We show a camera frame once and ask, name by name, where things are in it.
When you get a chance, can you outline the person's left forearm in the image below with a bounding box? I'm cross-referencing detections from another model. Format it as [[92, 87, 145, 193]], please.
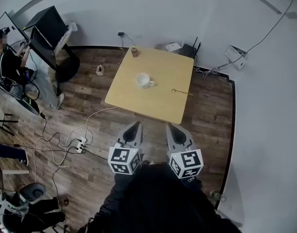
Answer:
[[113, 171, 141, 194]]

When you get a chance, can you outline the person's right forearm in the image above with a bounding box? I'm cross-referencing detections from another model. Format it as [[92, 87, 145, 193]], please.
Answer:
[[179, 175, 204, 194]]

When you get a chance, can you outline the white cardboard box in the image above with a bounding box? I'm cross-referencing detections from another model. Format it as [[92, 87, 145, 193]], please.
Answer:
[[155, 42, 183, 53]]

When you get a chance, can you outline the person's black clothed body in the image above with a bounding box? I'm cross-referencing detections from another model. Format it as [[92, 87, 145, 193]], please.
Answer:
[[77, 161, 244, 233]]

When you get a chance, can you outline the black framed monitor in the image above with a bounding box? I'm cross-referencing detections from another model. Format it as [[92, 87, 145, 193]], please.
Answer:
[[0, 11, 30, 46]]

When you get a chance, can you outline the black router with antennas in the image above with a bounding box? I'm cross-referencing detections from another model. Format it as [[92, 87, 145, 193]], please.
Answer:
[[181, 36, 202, 59]]

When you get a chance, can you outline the white power strip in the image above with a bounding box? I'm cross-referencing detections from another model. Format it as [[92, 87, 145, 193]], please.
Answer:
[[75, 135, 88, 153]]

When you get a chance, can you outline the white wall junction box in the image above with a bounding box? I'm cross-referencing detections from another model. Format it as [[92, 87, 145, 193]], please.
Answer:
[[224, 44, 249, 70]]

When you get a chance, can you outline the grey round device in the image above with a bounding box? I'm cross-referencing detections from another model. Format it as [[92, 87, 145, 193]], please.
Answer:
[[18, 183, 47, 205]]

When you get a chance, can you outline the grey wall cable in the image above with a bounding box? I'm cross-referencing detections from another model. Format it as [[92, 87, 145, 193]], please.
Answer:
[[229, 0, 297, 64]]

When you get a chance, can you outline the white cable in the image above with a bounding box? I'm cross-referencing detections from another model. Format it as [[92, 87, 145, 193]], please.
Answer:
[[32, 126, 87, 183], [86, 106, 118, 140]]

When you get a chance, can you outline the bundle of floor cables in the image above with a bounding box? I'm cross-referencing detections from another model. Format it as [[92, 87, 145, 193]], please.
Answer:
[[193, 63, 230, 79]]

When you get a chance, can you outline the white cup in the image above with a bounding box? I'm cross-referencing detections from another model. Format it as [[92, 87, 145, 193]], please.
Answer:
[[135, 72, 155, 90]]

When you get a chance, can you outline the clear plastic bottle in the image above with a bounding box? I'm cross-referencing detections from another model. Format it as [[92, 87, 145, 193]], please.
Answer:
[[209, 190, 227, 203]]

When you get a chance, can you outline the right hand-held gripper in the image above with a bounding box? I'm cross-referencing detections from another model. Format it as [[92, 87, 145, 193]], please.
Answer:
[[165, 123, 204, 180]]

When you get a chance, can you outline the black cable with adapter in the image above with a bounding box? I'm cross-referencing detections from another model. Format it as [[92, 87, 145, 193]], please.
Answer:
[[38, 112, 78, 155]]

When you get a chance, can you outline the black-legged stool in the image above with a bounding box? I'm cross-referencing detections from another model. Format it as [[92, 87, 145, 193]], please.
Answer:
[[0, 109, 19, 137]]

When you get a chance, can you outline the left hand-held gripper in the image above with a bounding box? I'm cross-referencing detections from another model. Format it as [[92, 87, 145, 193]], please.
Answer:
[[107, 121, 143, 176]]

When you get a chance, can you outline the white-topped black stand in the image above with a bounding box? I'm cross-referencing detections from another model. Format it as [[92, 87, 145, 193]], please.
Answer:
[[53, 22, 81, 83]]

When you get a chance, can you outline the small gold spoon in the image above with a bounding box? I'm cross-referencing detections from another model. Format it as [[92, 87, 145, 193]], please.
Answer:
[[171, 88, 194, 97]]

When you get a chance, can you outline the black flat panel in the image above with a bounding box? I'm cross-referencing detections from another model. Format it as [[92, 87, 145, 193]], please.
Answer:
[[23, 5, 69, 49], [28, 25, 58, 69]]

